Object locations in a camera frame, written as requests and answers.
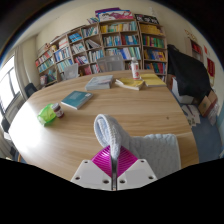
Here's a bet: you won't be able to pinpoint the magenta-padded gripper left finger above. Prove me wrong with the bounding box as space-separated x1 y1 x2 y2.
70 145 116 192

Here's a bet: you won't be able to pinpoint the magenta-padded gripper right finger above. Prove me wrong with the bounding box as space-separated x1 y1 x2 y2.
115 145 158 192

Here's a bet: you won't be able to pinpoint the white waffle towel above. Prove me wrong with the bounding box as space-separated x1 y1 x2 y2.
93 113 182 180

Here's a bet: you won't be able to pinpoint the green plastic bag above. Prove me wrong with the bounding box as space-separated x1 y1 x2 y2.
36 103 58 127

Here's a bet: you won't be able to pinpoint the teal book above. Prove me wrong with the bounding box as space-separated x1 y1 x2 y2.
60 90 94 111

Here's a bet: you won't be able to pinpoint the papers on floor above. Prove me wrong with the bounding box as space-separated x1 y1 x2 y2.
181 103 202 128

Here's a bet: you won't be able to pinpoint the white box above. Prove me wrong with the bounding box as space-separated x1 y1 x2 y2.
170 77 195 105

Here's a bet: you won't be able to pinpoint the yellow book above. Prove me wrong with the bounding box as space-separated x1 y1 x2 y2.
114 77 146 92

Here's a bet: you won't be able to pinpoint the grey book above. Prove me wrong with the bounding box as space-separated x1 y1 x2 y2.
84 74 115 92

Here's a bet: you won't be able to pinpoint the yellow folder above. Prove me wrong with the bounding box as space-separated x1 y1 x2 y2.
139 72 167 88

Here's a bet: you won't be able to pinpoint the cardboard box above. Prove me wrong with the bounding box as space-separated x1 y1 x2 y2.
198 89 219 118

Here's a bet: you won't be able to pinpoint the dark office chair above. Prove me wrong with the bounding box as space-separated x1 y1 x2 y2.
23 82 38 99

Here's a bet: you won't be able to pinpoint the grey mesh chair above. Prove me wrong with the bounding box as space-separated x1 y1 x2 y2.
63 63 80 81
96 54 126 73

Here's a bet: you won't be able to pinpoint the white plastic bottle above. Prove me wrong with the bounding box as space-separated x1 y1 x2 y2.
129 56 141 81

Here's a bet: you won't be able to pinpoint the black cloth cover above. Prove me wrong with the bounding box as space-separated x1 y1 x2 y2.
166 44 212 101

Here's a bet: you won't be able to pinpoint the window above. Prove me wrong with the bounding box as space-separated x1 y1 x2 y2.
0 54 22 113

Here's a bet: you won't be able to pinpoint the wooden bookshelf unit with books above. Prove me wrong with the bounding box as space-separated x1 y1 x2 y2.
34 7 169 87

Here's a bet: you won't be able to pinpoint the red wall hanging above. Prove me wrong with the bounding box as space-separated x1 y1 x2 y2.
206 57 216 78

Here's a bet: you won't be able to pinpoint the small wooden wall shelf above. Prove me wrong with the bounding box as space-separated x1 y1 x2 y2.
186 37 204 63

